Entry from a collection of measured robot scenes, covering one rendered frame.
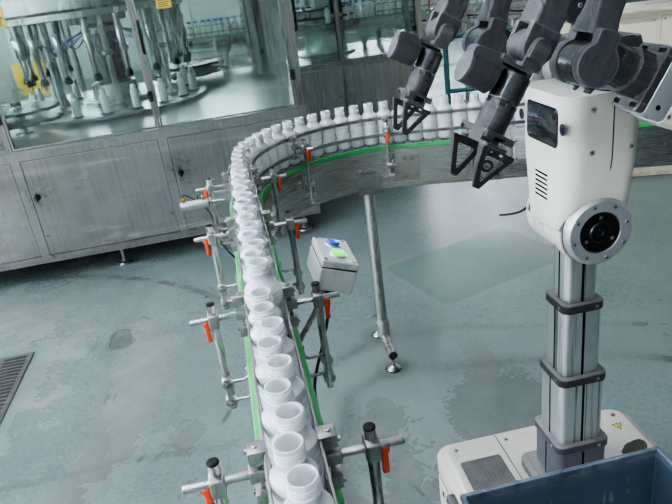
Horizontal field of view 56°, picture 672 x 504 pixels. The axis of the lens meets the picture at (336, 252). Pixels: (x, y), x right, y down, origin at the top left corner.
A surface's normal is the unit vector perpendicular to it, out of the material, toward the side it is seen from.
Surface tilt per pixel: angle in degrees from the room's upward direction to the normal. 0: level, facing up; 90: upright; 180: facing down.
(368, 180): 90
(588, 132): 90
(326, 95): 90
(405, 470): 0
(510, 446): 0
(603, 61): 89
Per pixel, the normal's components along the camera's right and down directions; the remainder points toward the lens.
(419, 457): -0.12, -0.91
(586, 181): 0.19, 0.54
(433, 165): -0.12, 0.41
